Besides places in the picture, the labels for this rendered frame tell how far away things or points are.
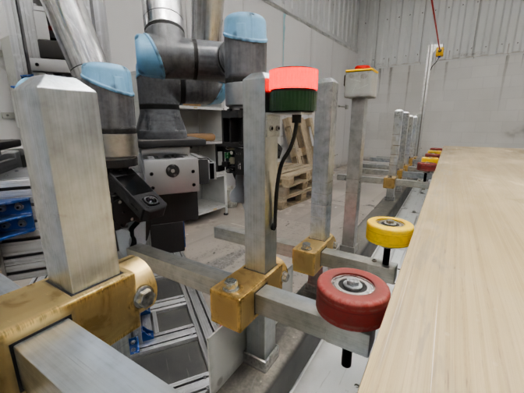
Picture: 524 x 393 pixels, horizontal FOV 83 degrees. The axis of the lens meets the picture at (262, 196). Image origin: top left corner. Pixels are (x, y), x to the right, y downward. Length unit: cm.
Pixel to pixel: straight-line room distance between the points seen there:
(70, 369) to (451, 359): 27
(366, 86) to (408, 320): 64
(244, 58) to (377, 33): 816
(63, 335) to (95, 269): 5
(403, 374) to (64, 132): 29
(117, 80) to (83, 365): 44
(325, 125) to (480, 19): 774
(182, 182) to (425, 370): 67
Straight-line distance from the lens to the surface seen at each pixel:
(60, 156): 22
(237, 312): 40
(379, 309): 35
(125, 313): 27
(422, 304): 37
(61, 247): 24
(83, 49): 74
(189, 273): 49
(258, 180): 40
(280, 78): 37
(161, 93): 93
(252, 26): 56
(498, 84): 806
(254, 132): 40
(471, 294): 41
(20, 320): 24
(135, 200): 52
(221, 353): 49
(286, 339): 60
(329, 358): 70
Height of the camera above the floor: 108
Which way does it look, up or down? 14 degrees down
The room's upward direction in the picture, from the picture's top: straight up
